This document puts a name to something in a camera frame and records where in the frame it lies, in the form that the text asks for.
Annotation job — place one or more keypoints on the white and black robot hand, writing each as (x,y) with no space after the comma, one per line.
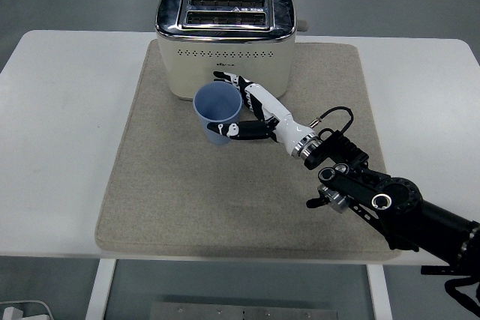
(277,114)

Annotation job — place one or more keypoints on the light blue plastic cup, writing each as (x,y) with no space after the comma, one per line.
(215,110)

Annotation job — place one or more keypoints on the cream and chrome toaster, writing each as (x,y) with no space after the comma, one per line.
(225,61)

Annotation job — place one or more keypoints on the beige felt mat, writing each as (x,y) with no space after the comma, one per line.
(187,200)

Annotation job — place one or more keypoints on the grey metal plate with screws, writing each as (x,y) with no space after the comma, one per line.
(243,312)

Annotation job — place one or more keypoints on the white table leg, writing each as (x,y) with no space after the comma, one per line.
(379,293)
(100,290)

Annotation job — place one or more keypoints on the black table control panel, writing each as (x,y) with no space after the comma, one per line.
(435,270)

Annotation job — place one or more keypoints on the white power plug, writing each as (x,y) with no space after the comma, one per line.
(11,314)

